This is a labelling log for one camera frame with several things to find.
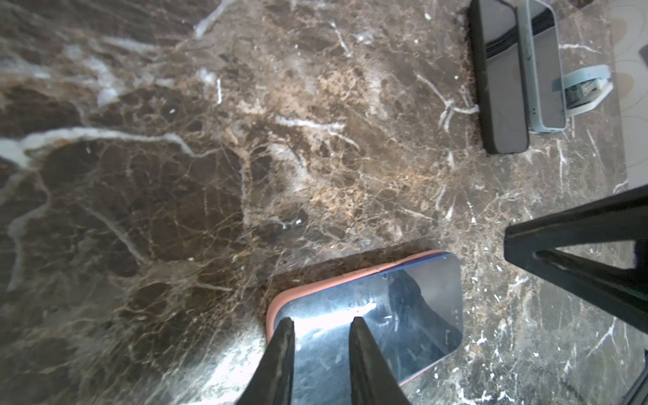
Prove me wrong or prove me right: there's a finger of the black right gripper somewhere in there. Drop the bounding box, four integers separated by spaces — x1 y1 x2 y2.
504 186 647 332

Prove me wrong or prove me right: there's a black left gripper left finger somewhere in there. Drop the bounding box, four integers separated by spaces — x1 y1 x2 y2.
236 317 295 405

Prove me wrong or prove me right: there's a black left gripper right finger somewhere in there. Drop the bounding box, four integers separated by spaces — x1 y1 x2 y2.
349 317 409 405

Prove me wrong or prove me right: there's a pink phone case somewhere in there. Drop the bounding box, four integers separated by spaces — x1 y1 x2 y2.
265 249 464 388

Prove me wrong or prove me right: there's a dark blue smartphone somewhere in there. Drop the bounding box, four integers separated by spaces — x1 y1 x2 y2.
272 252 464 405

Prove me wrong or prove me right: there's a black phone case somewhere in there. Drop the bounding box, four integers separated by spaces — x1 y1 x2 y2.
466 0 531 155

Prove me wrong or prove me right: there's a light blue phone case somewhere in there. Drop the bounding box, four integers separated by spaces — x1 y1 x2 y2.
517 1 567 133

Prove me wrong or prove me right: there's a black smartphone gold edge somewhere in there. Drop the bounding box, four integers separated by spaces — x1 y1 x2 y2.
478 0 530 155

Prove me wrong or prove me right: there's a blue smartphone black screen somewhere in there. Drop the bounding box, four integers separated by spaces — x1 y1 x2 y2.
528 1 566 129

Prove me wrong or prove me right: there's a light blue white stapler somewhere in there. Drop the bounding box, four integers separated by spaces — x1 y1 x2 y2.
561 64 614 117

